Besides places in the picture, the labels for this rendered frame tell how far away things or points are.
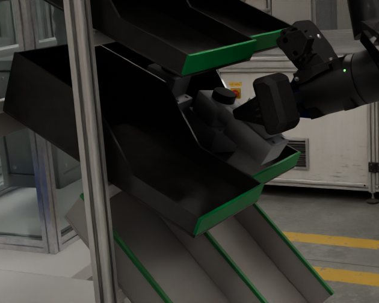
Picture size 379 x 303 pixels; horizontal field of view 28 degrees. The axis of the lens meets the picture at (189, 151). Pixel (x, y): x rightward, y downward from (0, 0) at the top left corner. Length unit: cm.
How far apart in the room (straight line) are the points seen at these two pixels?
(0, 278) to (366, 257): 258
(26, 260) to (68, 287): 20
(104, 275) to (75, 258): 86
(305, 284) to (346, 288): 251
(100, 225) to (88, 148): 8
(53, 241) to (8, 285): 17
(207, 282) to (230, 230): 14
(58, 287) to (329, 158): 339
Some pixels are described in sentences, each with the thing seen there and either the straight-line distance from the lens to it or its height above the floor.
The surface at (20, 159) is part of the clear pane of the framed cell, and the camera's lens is 170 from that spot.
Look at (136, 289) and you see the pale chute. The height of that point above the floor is 112.
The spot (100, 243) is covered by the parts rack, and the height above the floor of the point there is 118.
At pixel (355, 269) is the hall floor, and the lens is 377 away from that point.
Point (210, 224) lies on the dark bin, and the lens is 77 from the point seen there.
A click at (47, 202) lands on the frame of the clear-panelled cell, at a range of 167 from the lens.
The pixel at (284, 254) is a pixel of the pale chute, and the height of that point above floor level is 106.
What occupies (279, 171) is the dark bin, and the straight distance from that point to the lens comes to 95.
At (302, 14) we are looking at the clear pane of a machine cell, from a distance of 465.
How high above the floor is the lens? 144
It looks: 13 degrees down
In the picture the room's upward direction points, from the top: 4 degrees counter-clockwise
